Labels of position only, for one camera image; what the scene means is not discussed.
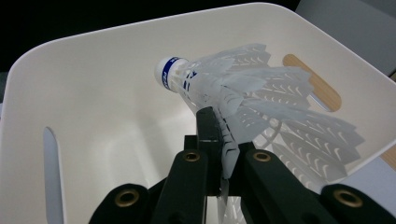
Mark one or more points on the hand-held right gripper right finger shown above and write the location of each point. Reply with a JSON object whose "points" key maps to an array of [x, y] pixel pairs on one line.
{"points": [[274, 186]]}

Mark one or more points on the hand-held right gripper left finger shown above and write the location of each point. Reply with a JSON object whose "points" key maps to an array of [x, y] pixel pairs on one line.
{"points": [[207, 130]]}

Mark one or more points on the white plastic storage bin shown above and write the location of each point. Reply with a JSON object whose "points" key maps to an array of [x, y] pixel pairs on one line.
{"points": [[93, 93]]}

